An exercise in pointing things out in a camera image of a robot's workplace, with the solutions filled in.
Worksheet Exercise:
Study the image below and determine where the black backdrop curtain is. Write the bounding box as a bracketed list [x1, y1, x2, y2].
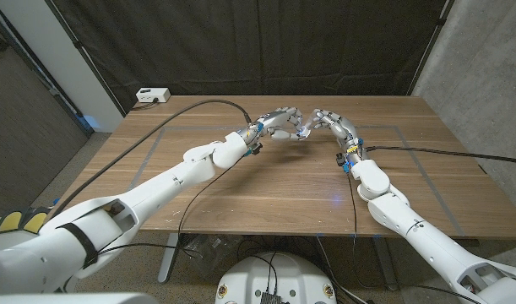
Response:
[45, 0, 455, 116]

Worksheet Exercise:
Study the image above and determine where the white table leg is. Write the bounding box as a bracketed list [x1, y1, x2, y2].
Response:
[157, 232, 182, 285]

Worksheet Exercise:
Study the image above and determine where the black box on torso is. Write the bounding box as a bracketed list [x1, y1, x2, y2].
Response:
[260, 290, 283, 304]

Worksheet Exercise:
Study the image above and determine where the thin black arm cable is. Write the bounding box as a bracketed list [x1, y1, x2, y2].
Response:
[94, 153, 248, 260]
[344, 170, 386, 290]

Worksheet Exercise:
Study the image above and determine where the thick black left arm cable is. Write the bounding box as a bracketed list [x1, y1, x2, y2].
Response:
[49, 98, 254, 219]

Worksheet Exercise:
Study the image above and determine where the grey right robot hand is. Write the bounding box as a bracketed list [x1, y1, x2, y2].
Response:
[306, 108, 367, 165]

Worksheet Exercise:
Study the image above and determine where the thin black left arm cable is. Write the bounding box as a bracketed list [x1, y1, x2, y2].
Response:
[94, 153, 248, 260]

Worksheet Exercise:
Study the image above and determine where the grey table leg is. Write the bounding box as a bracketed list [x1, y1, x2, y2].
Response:
[372, 236, 400, 292]

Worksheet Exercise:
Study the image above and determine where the black power box cable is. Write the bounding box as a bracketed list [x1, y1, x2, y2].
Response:
[131, 97, 160, 112]

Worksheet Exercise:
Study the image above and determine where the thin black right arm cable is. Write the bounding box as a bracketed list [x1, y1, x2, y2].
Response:
[344, 170, 386, 290]

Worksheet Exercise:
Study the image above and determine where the white power outlet box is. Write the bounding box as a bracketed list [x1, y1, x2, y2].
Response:
[135, 86, 172, 105]

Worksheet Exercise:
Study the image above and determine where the clear tape roll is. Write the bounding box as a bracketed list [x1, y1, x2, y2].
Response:
[297, 117, 316, 140]

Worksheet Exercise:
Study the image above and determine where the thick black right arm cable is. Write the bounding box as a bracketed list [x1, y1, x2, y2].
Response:
[364, 144, 516, 166]

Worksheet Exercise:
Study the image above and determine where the black backdrop frame pole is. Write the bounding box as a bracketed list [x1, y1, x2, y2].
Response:
[408, 0, 456, 97]
[44, 0, 128, 118]

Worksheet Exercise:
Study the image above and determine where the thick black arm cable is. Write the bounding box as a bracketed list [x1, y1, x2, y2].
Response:
[364, 144, 516, 166]
[49, 98, 254, 219]

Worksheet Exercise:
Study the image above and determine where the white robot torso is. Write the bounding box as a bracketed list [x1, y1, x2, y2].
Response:
[215, 252, 339, 304]

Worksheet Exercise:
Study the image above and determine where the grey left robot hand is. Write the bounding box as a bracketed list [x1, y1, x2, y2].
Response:
[239, 106, 312, 148]

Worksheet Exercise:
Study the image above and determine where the yellow black foot pedal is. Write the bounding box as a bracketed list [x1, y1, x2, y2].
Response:
[0, 209, 24, 234]
[22, 206, 51, 236]

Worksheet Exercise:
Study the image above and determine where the clear plastic bag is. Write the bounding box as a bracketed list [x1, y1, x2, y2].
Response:
[182, 234, 227, 275]

